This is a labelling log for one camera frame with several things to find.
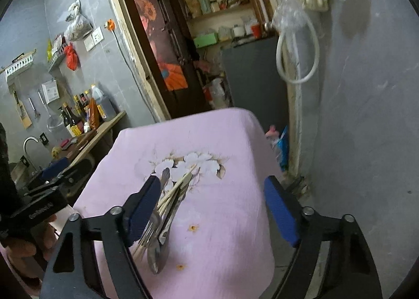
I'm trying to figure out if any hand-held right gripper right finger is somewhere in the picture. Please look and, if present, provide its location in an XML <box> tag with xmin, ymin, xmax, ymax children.
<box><xmin>263</xmin><ymin>175</ymin><xmax>383</xmax><ymax>299</ymax></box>

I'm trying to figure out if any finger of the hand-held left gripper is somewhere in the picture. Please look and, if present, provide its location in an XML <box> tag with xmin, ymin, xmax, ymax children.
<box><xmin>62</xmin><ymin>158</ymin><xmax>96</xmax><ymax>201</ymax></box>
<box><xmin>25</xmin><ymin>158</ymin><xmax>79</xmax><ymax>198</ymax></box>

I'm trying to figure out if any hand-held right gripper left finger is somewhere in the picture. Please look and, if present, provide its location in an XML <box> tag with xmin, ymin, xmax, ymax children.
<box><xmin>39</xmin><ymin>175</ymin><xmax>162</xmax><ymax>299</ymax></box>

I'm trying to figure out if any wooden chopstick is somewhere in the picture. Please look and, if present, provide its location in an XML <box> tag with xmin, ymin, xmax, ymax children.
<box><xmin>133</xmin><ymin>171</ymin><xmax>194</xmax><ymax>255</ymax></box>
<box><xmin>136</xmin><ymin>184</ymin><xmax>184</xmax><ymax>258</ymax></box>
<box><xmin>131</xmin><ymin>164</ymin><xmax>198</xmax><ymax>254</ymax></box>
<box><xmin>134</xmin><ymin>179</ymin><xmax>190</xmax><ymax>257</ymax></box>

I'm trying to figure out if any metal knife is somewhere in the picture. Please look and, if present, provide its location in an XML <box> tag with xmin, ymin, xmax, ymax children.
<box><xmin>158</xmin><ymin>184</ymin><xmax>192</xmax><ymax>245</ymax></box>

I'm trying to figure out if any metal fork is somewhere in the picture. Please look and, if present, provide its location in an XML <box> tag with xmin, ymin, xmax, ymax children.
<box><xmin>136</xmin><ymin>167</ymin><xmax>171</xmax><ymax>254</ymax></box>

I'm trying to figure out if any metal spoon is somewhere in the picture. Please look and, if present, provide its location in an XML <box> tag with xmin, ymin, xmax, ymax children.
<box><xmin>147</xmin><ymin>207</ymin><xmax>171</xmax><ymax>275</ymax></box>

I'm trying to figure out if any person's left hand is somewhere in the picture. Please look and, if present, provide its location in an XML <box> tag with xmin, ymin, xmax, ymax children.
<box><xmin>6</xmin><ymin>213</ymin><xmax>62</xmax><ymax>265</ymax></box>

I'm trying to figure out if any wooden cutting board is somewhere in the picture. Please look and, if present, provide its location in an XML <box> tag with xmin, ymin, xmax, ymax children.
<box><xmin>57</xmin><ymin>129</ymin><xmax>99</xmax><ymax>160</ymax></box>

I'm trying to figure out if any metal sink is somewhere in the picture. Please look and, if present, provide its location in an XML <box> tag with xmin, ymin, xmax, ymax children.
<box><xmin>8</xmin><ymin>162</ymin><xmax>44</xmax><ymax>187</ymax></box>

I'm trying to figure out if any metal faucet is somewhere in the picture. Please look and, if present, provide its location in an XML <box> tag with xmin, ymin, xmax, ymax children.
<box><xmin>23</xmin><ymin>136</ymin><xmax>42</xmax><ymax>173</ymax></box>

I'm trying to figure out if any metal strainer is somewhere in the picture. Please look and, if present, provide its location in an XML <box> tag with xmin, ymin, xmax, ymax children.
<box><xmin>37</xmin><ymin>90</ymin><xmax>65</xmax><ymax>133</ymax></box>

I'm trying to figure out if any row of sauce bottles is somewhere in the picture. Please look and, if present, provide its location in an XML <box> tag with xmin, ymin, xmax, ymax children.
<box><xmin>59</xmin><ymin>90</ymin><xmax>93</xmax><ymax>138</ymax></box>

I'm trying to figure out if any orange-brown packet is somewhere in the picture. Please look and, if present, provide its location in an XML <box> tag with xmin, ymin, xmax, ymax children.
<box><xmin>87</xmin><ymin>98</ymin><xmax>100</xmax><ymax>130</ymax></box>

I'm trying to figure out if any blue and white bag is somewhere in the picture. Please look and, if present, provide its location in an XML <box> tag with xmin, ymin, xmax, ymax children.
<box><xmin>274</xmin><ymin>126</ymin><xmax>290</xmax><ymax>173</ymax></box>

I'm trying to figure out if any wooden knife board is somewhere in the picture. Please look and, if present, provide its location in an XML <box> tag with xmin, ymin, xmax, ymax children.
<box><xmin>13</xmin><ymin>91</ymin><xmax>34</xmax><ymax>129</ymax></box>

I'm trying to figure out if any metal spatula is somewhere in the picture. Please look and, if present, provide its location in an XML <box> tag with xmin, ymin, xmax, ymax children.
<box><xmin>28</xmin><ymin>97</ymin><xmax>41</xmax><ymax>120</ymax></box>

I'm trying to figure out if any large oil jug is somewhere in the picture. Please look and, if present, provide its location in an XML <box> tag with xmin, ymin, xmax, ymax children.
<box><xmin>91</xmin><ymin>84</ymin><xmax>117</xmax><ymax>120</ymax></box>

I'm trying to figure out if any pink floral cloth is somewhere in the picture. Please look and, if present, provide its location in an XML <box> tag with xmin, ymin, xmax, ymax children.
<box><xmin>73</xmin><ymin>107</ymin><xmax>285</xmax><ymax>299</ymax></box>

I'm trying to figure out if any red plastic bag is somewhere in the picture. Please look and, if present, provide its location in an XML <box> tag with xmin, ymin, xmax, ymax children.
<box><xmin>64</xmin><ymin>42</ymin><xmax>80</xmax><ymax>71</ymax></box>

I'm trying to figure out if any red and white packet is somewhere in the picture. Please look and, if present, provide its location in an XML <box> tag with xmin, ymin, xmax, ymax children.
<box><xmin>52</xmin><ymin>34</ymin><xmax>64</xmax><ymax>55</ymax></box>

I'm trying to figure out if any dark wooden door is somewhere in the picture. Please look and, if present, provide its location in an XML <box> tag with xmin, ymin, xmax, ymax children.
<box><xmin>129</xmin><ymin>0</ymin><xmax>212</xmax><ymax>120</ymax></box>

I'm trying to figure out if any grey cabinet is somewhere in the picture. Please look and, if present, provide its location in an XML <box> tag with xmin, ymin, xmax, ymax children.
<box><xmin>219</xmin><ymin>35</ymin><xmax>293</xmax><ymax>133</ymax></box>

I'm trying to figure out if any white plastic bag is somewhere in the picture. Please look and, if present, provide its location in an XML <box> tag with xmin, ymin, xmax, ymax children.
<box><xmin>204</xmin><ymin>78</ymin><xmax>230</xmax><ymax>110</ymax></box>

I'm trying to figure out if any hanging clear bag of dried goods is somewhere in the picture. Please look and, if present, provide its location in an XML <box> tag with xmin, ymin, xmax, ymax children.
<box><xmin>64</xmin><ymin>0</ymin><xmax>94</xmax><ymax>42</ymax></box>

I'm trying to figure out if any sunflower door poster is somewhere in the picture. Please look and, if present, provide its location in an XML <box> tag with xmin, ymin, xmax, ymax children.
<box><xmin>131</xmin><ymin>0</ymin><xmax>189</xmax><ymax>92</ymax></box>

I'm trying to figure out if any green box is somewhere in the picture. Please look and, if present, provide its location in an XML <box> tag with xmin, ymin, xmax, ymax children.
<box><xmin>193</xmin><ymin>32</ymin><xmax>219</xmax><ymax>49</ymax></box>

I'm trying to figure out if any crumpled clear plastic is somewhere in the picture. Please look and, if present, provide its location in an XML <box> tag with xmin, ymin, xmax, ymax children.
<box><xmin>271</xmin><ymin>0</ymin><xmax>310</xmax><ymax>37</ymax></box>

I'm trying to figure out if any wooden shelf unit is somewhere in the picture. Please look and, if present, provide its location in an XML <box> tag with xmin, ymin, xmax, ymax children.
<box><xmin>166</xmin><ymin>0</ymin><xmax>273</xmax><ymax>45</ymax></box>

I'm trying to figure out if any white wall calendar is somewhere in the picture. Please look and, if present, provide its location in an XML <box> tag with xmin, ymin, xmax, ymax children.
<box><xmin>41</xmin><ymin>80</ymin><xmax>60</xmax><ymax>104</ymax></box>

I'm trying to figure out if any grey wall rack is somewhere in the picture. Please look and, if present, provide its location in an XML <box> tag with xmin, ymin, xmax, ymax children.
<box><xmin>47</xmin><ymin>43</ymin><xmax>69</xmax><ymax>72</ymax></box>

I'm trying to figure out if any white wall rack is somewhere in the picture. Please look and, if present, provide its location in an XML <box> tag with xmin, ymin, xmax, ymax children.
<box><xmin>0</xmin><ymin>49</ymin><xmax>37</xmax><ymax>78</ymax></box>

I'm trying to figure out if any black power cable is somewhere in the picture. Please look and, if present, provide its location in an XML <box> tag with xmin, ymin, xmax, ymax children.
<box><xmin>113</xmin><ymin>29</ymin><xmax>157</xmax><ymax>122</ymax></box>

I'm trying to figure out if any white hose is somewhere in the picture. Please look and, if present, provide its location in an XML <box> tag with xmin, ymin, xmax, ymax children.
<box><xmin>275</xmin><ymin>24</ymin><xmax>320</xmax><ymax>84</ymax></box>

